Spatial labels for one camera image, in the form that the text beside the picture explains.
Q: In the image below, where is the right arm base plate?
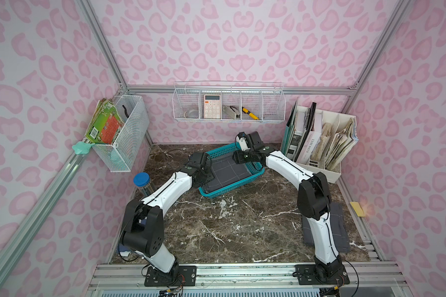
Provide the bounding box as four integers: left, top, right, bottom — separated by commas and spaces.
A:
292, 263, 351, 287

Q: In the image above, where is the yellow utility knife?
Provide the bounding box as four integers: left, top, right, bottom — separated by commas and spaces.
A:
242, 107, 259, 121

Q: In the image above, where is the pink white calculator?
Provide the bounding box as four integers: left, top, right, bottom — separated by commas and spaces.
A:
203, 94, 222, 120

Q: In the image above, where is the mint green wall hook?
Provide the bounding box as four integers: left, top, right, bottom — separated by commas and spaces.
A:
72, 141, 94, 155

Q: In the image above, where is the white wire wall shelf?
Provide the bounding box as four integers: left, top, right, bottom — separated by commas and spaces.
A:
172, 80, 286, 123

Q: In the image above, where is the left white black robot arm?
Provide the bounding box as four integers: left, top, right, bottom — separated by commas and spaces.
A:
120, 152, 214, 278

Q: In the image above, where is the metal tape roll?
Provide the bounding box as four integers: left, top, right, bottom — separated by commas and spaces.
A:
184, 108, 199, 119

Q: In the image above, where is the green folder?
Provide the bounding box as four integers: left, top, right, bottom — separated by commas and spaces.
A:
281, 101, 298, 155

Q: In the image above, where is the green red booklet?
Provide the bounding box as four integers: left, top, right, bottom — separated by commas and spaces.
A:
85, 99, 125, 145

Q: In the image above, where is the white mesh wall basket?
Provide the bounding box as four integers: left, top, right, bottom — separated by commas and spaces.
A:
92, 95, 149, 173

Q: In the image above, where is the pink white book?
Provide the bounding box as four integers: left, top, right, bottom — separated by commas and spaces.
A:
296, 110, 323, 164

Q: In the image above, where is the dark grey checked pillowcase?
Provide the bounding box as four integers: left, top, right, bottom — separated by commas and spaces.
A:
203, 153, 251, 193

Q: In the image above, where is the white file organizer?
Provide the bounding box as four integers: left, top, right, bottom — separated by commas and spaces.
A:
281, 103, 359, 183

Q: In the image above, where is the grey stapler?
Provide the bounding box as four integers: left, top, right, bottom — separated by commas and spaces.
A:
222, 105, 241, 120

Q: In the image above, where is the black clip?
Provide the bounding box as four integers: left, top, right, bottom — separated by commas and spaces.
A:
122, 105, 130, 119

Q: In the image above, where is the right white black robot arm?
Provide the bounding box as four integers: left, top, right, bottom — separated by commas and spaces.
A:
232, 132, 344, 283

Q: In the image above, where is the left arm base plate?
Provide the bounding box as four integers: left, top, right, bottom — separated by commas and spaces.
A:
141, 265, 197, 287

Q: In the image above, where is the navy blue folded pillowcase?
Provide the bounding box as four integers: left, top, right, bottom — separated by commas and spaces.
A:
116, 243, 131, 257

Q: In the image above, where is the stack of paper envelopes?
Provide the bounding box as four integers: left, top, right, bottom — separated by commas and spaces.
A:
309, 116, 359, 172

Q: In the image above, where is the teal plastic basket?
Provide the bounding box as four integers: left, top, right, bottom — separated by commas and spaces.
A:
198, 143, 265, 199

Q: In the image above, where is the blue lidded pencil jar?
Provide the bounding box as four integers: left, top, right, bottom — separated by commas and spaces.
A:
133, 172, 155, 197

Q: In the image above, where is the yellow sticky note pad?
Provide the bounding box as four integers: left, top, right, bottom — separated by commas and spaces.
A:
350, 201, 365, 218

